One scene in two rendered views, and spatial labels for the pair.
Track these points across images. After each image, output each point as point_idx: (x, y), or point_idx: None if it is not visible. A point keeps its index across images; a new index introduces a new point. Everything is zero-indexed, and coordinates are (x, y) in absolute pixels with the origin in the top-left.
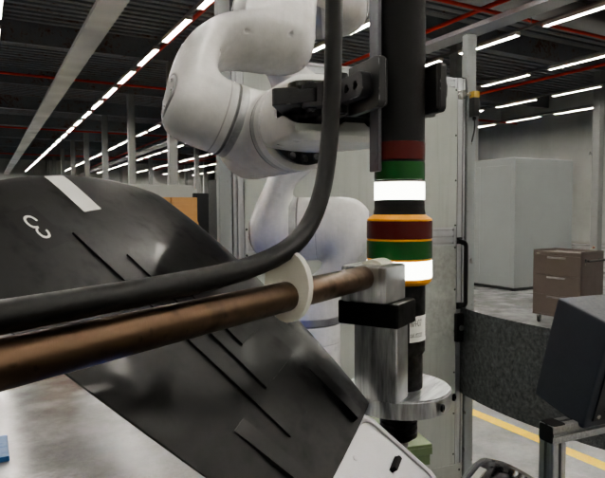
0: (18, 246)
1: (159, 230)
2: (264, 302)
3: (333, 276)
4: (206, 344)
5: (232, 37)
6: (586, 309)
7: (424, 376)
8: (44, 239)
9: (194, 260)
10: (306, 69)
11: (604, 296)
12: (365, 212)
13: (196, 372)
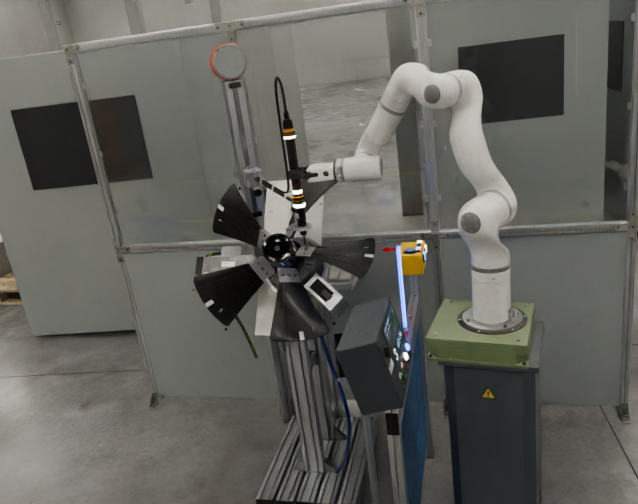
0: (305, 183)
1: (317, 186)
2: (283, 196)
3: (289, 198)
4: None
5: (365, 136)
6: (371, 301)
7: (302, 227)
8: (307, 183)
9: (313, 192)
10: (454, 122)
11: (380, 312)
12: (462, 212)
13: None
